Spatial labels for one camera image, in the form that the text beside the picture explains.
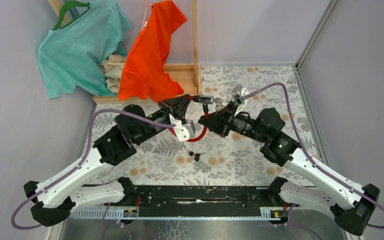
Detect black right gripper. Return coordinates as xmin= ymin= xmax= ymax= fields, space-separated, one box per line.
xmin=199 ymin=100 xmax=268 ymax=143

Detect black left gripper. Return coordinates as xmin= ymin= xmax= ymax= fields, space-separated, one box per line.
xmin=133 ymin=95 xmax=192 ymax=146

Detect red cable lock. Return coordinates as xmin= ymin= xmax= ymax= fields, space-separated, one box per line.
xmin=169 ymin=95 xmax=213 ymax=143

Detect black headed keys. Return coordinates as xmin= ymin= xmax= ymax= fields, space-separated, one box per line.
xmin=182 ymin=146 xmax=206 ymax=162

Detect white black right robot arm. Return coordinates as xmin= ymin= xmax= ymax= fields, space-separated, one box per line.
xmin=198 ymin=102 xmax=380 ymax=236

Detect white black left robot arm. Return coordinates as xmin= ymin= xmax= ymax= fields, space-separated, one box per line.
xmin=23 ymin=94 xmax=195 ymax=227

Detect wooden clothes rack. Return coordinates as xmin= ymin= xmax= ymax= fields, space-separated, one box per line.
xmin=48 ymin=0 xmax=202 ymax=96

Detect floral table mat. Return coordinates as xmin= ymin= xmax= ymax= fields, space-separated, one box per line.
xmin=73 ymin=64 xmax=327 ymax=187

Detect orange shirt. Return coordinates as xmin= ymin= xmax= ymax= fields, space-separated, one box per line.
xmin=118 ymin=0 xmax=187 ymax=102

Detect beige crumpled cloth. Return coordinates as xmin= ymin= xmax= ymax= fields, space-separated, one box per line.
xmin=98 ymin=54 xmax=126 ymax=94

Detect pink clothes hanger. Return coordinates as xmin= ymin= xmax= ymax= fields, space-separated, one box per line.
xmin=141 ymin=0 xmax=153 ymax=31

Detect teal shirt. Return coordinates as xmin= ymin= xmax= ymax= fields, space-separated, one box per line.
xmin=37 ymin=0 xmax=133 ymax=99

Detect green clothes hanger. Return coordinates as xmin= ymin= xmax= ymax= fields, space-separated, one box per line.
xmin=49 ymin=0 xmax=91 ymax=31

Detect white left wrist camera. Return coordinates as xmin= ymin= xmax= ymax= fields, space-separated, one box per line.
xmin=169 ymin=114 xmax=196 ymax=142

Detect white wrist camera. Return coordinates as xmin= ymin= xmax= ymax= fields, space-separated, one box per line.
xmin=231 ymin=84 xmax=249 ymax=116
xmin=169 ymin=114 xmax=196 ymax=142

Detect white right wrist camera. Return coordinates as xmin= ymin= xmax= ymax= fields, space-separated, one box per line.
xmin=231 ymin=84 xmax=249 ymax=116

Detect aluminium frame rail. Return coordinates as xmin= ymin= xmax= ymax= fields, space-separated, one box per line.
xmin=295 ymin=0 xmax=340 ymax=71

